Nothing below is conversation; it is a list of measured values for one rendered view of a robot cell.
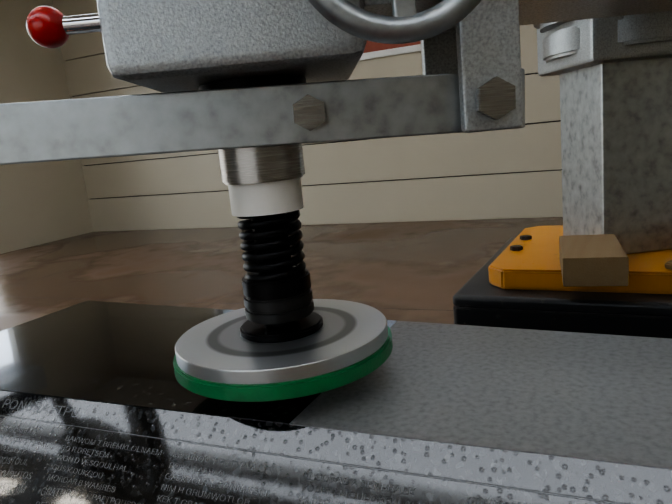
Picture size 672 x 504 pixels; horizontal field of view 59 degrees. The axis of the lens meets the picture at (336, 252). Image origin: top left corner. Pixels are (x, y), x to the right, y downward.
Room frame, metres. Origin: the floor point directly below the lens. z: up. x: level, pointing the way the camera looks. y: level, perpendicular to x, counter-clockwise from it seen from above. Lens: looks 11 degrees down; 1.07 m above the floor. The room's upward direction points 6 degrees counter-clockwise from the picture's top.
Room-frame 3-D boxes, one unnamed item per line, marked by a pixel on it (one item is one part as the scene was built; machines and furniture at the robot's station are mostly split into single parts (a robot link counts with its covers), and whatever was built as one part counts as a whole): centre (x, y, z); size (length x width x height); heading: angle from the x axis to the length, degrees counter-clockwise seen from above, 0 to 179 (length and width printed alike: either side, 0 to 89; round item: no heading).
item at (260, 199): (0.57, 0.06, 1.02); 0.07 x 0.07 x 0.04
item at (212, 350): (0.57, 0.06, 0.87); 0.21 x 0.21 x 0.01
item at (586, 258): (1.03, -0.46, 0.81); 0.20 x 0.10 x 0.05; 160
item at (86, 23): (0.50, 0.19, 1.17); 0.08 x 0.03 x 0.03; 91
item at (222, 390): (0.57, 0.06, 0.87); 0.22 x 0.22 x 0.04
